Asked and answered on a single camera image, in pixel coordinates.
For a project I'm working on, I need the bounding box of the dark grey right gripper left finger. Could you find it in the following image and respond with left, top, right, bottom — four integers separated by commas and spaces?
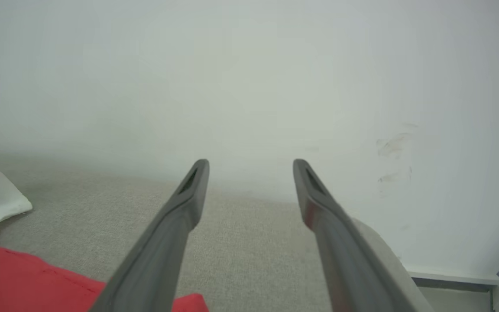
88, 159, 211, 312

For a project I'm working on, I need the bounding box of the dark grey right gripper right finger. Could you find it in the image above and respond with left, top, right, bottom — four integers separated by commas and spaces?
292, 159, 408, 312

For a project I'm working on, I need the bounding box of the red and white shirt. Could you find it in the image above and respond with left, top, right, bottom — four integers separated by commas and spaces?
0, 162, 209, 312

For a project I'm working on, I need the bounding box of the white wall baseboard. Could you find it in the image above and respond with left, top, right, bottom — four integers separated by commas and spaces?
405, 265, 499, 287

